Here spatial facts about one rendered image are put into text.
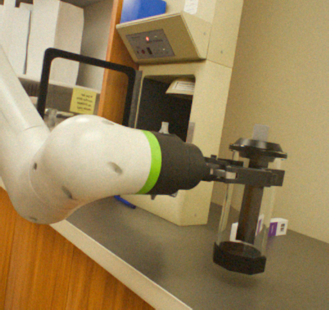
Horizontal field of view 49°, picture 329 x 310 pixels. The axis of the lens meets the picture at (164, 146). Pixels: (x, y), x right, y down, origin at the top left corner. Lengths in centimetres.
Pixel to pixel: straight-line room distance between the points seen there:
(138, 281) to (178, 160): 28
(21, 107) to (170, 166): 24
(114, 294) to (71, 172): 46
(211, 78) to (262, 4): 58
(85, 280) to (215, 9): 78
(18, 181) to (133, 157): 17
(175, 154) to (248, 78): 101
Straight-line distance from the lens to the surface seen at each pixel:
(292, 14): 146
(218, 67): 107
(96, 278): 90
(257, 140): 67
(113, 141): 44
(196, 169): 55
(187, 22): 100
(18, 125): 56
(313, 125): 130
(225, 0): 111
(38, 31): 217
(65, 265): 104
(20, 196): 55
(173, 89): 114
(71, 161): 43
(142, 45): 118
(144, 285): 70
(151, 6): 119
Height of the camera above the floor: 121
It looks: 3 degrees down
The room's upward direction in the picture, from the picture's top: 9 degrees clockwise
